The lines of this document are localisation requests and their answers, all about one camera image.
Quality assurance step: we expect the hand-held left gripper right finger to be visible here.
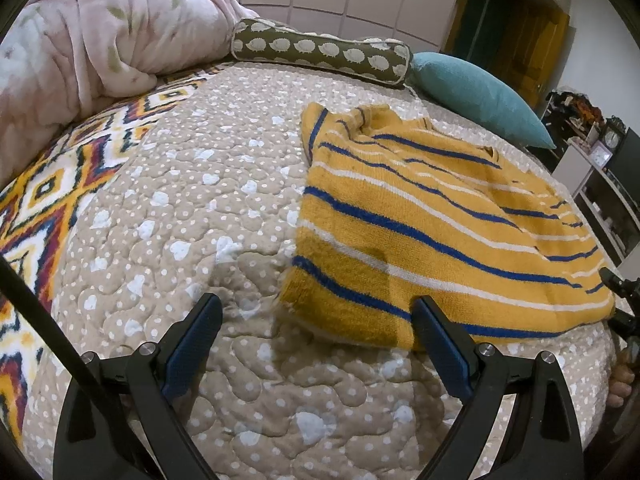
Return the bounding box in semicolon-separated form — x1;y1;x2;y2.
410;296;586;480

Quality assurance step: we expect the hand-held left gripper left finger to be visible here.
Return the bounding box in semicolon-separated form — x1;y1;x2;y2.
52;292;223;480

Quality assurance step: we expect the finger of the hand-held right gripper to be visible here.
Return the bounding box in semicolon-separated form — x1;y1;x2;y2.
598;267;640;303
606;309;640;340

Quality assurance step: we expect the yellow striped sweater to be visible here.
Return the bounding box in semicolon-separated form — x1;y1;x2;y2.
280;101;617;353

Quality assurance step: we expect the person's right hand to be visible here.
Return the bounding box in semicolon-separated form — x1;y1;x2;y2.
606;347;633;409

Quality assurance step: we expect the white shelf unit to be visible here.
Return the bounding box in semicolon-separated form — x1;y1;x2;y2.
551;137;640;266

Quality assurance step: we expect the beige dotted quilt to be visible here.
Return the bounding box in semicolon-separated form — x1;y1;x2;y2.
20;62;618;480

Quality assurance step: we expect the small table clock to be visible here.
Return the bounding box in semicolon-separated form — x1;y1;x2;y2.
604;116;627;150

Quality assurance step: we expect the geometric patterned blanket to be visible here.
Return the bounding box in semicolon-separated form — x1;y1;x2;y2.
0;72;211;453

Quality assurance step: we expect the teal pillow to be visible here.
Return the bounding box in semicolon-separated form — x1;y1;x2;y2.
407;51;557;151

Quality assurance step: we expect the wooden door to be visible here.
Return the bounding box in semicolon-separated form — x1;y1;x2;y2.
444;0;572;113

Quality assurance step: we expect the pink floral comforter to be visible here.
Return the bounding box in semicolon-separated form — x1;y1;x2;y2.
0;0;261;188

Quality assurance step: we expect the olive hedgehog print bolster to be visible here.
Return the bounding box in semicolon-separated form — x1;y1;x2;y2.
231;17;413;90

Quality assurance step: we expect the black cable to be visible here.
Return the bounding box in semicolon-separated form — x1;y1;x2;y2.
0;256;148;466

